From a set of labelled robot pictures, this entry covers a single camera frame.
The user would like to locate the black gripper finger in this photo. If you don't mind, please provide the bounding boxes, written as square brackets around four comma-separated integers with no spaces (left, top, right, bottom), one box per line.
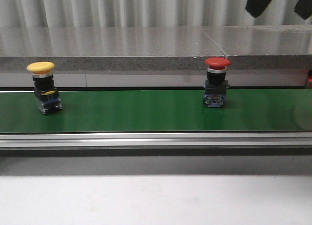
[294,0,312,20]
[245,0,272,18]

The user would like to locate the grey stone slab right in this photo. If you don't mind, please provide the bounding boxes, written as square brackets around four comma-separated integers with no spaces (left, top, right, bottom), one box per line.
[201,25,312,70]

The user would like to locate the grey stone slab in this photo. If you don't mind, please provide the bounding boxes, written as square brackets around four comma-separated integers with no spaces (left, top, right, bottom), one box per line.
[0,27,223,72]
[201,25,312,70]

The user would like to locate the orange red object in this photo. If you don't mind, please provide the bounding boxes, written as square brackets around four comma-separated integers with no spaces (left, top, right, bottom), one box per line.
[306,76,312,89]

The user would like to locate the green conveyor belt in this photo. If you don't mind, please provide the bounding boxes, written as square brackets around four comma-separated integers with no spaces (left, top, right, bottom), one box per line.
[0,89,312,133]

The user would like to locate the grey stone slab left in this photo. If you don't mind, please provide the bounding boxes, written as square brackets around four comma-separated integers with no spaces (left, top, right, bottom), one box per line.
[0,27,223,72]

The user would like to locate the white pleated curtain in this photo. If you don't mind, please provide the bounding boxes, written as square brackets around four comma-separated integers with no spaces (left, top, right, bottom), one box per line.
[0,0,312,27]

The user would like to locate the white panel under slab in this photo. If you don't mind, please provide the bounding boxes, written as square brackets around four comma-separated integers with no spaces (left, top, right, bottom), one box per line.
[0,73,307,88]

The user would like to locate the aluminium conveyor side rail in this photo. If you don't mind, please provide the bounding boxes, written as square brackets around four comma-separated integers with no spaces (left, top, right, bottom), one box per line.
[0,132,312,151]

